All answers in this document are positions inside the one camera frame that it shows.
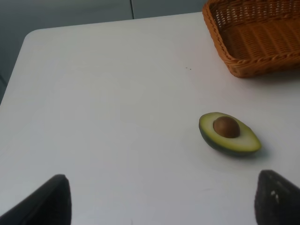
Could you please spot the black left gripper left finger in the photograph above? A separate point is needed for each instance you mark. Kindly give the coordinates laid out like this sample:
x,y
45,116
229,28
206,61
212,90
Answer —
x,y
50,204

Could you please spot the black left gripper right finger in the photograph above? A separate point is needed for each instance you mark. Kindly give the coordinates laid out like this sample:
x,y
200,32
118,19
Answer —
x,y
277,200

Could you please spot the orange wicker basket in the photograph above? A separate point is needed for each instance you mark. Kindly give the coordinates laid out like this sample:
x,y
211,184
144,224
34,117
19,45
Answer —
x,y
255,37

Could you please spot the halved avocado with pit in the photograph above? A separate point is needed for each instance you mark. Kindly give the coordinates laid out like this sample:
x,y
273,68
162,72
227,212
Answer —
x,y
228,135

